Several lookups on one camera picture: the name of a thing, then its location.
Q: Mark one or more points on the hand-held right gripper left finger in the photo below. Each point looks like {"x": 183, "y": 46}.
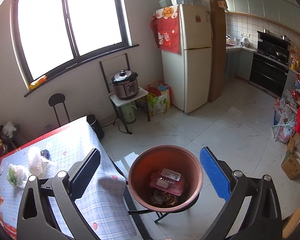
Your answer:
{"x": 86, "y": 172}

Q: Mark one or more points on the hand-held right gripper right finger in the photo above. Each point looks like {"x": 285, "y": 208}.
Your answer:
{"x": 215, "y": 175}

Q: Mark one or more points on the clear plastic container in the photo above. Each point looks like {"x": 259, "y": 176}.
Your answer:
{"x": 51, "y": 163}

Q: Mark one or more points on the red label plastic tray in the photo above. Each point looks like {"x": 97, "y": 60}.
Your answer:
{"x": 170, "y": 177}

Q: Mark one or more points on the blue white packet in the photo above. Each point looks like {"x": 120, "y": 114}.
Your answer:
{"x": 45, "y": 154}

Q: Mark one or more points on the white foam fruit net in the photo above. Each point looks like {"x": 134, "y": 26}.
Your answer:
{"x": 35, "y": 160}

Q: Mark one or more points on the brown wrapper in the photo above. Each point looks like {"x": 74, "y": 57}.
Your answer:
{"x": 165, "y": 197}

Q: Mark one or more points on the brown plastic trash bin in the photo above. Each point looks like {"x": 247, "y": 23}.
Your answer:
{"x": 145, "y": 165}

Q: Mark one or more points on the white green plastic bag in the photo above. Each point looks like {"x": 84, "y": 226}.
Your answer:
{"x": 17, "y": 176}

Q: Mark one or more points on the blue checked table cover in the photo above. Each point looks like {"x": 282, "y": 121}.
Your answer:
{"x": 102, "y": 205}

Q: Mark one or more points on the black waste bin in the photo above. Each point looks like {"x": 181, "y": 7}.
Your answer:
{"x": 96, "y": 127}

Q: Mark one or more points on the pale green kettle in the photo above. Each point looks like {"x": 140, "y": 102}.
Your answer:
{"x": 127, "y": 113}

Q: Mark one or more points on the black round-back chair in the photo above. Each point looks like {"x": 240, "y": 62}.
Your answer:
{"x": 57, "y": 99}

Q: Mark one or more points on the black chair with white seat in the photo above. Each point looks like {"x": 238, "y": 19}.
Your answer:
{"x": 122, "y": 102}

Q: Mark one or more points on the brown cardboard box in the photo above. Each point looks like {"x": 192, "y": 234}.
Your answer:
{"x": 293, "y": 167}

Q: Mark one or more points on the crumpled white plastic bag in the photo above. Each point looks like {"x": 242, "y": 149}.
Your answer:
{"x": 9, "y": 129}

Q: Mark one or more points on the pile of plastic bags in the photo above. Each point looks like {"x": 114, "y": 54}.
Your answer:
{"x": 285, "y": 120}

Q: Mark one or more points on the flat cardboard piece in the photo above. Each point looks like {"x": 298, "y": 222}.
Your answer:
{"x": 293, "y": 223}

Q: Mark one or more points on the steel electric pressure cooker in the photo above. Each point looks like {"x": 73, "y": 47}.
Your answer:
{"x": 126, "y": 87}

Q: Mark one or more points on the yellow snack bag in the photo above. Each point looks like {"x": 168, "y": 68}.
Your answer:
{"x": 38, "y": 82}

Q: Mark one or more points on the cream refrigerator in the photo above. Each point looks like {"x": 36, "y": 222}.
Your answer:
{"x": 190, "y": 75}

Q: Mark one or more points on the red yellow bag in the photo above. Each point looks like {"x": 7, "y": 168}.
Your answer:
{"x": 156, "y": 88}

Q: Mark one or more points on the dark window sill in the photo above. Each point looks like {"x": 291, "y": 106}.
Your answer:
{"x": 90, "y": 65}

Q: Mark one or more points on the black stove oven unit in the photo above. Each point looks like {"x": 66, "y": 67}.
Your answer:
{"x": 267, "y": 75}

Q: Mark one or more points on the grey base cabinet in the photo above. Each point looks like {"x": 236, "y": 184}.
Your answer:
{"x": 240, "y": 62}

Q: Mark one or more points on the group of condiment bottles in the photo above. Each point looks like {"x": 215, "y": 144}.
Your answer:
{"x": 298, "y": 63}

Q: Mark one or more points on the black range hood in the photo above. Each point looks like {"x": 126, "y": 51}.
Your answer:
{"x": 272, "y": 42}

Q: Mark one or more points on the red fridge cover cloth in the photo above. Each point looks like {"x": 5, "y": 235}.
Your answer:
{"x": 168, "y": 35}

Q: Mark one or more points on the dark framed window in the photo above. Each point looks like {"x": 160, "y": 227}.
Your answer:
{"x": 45, "y": 25}

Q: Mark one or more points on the small fridge sticker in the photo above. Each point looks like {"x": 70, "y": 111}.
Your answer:
{"x": 197, "y": 18}

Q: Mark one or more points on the upper kitchen cabinets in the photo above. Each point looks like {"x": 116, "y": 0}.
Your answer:
{"x": 260, "y": 5}

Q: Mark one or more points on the wall power outlet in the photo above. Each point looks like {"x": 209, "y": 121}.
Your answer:
{"x": 99, "y": 103}

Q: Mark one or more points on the wooden door frame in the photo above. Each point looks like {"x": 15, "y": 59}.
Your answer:
{"x": 216, "y": 55}

